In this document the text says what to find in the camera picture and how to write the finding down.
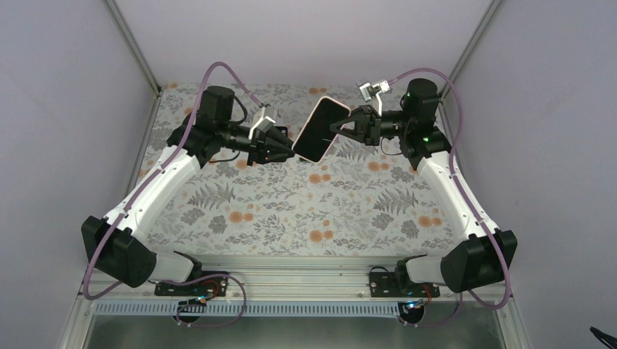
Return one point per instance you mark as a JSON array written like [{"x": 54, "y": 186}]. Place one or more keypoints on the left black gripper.
[{"x": 261, "y": 142}]

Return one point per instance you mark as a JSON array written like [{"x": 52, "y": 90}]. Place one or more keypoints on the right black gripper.
[{"x": 367, "y": 127}]

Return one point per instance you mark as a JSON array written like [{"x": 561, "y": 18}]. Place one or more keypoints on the black phone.
[{"x": 315, "y": 138}]

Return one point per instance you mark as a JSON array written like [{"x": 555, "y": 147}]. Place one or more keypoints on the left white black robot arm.
[{"x": 116, "y": 243}]

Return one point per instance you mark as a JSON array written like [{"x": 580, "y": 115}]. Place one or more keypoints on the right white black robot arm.
[{"x": 484, "y": 252}]

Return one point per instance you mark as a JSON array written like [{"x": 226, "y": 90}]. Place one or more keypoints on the floral patterned table mat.
[{"x": 357, "y": 201}]

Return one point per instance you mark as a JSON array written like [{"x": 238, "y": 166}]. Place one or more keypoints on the black object at corner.
[{"x": 607, "y": 340}]

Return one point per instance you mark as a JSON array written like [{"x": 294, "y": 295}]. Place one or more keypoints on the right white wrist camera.
[{"x": 371, "y": 93}]

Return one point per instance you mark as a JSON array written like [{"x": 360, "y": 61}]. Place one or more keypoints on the aluminium rail frame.
[{"x": 296, "y": 279}]

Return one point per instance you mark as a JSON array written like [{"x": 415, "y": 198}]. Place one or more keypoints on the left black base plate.
[{"x": 212, "y": 287}]

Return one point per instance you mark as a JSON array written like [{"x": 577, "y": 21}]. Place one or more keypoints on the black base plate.
[
  {"x": 384, "y": 285},
  {"x": 212, "y": 287}
]

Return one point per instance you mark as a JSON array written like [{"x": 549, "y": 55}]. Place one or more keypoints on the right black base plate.
[{"x": 384, "y": 285}]

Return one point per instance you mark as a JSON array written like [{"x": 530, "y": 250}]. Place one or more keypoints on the slotted grey cable duct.
[{"x": 252, "y": 308}]

